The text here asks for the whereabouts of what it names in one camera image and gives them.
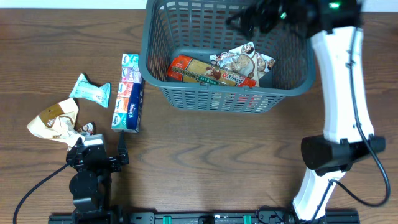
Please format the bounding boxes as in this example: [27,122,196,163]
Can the beige brown snack pouch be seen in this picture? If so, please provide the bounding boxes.
[27,98,95,151]

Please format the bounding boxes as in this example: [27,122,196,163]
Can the Kleenex tissue multipack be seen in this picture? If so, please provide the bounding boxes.
[111,53,144,133]

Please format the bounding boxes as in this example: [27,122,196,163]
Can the cookie snack pouch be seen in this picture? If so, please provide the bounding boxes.
[210,42,258,81]
[257,53,275,79]

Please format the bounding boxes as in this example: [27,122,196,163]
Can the mint green packet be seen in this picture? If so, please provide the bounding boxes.
[69,73,111,108]

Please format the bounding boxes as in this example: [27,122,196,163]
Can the red yellow packet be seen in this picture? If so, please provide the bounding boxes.
[167,55,257,88]

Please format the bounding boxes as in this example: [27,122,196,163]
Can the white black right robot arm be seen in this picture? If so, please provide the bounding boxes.
[139,1,386,223]

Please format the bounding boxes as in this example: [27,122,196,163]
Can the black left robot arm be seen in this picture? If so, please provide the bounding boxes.
[66,134,121,224]

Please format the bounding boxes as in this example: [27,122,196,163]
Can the grey plastic basket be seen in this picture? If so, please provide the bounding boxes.
[139,0,316,114]

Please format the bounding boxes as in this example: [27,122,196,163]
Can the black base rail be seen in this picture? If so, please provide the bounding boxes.
[48,210,361,224]

